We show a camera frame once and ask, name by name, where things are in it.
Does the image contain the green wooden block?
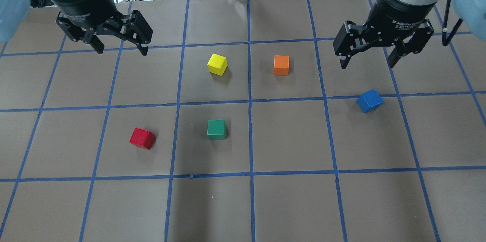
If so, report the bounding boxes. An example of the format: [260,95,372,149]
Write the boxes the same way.
[207,119,226,140]

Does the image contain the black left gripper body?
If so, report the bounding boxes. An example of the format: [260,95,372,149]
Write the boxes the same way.
[53,0,119,36]

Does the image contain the blue wooden block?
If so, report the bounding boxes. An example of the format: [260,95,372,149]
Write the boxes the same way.
[356,89,384,113]

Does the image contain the yellow wooden block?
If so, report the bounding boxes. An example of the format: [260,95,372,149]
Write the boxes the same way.
[207,53,228,76]

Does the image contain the red wooden block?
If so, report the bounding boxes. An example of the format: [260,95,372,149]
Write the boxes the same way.
[129,127,156,150]

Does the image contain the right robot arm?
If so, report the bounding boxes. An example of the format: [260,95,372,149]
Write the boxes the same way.
[333,0,486,69]

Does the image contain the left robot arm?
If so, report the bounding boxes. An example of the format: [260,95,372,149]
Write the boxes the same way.
[0,0,153,56]

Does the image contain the orange wooden block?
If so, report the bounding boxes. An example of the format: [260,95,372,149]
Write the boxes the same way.
[273,55,290,76]

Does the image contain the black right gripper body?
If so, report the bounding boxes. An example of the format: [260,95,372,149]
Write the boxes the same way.
[365,0,434,47]

